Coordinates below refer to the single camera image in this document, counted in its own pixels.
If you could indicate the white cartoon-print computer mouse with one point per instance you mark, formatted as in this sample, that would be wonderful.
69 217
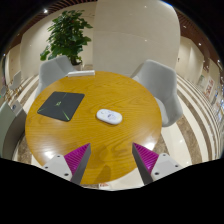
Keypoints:
109 116

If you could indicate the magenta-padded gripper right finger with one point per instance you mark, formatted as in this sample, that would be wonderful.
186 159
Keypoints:
146 159

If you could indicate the grey-green armchair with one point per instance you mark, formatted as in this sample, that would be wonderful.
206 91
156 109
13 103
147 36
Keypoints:
10 130

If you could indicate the light grey shell chair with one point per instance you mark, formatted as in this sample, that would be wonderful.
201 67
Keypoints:
160 83
53 71

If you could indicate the black mouse pad green lines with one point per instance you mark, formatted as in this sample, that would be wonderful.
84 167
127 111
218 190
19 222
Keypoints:
61 106

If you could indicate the green potted plant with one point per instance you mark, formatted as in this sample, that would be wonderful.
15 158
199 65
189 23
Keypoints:
68 35

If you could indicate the group of white chairs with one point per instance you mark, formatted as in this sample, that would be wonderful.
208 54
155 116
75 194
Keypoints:
15 81

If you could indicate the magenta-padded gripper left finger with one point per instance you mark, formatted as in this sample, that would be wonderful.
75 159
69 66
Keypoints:
76 159

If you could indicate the white power strip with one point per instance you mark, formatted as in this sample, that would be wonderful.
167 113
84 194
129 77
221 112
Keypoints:
81 73

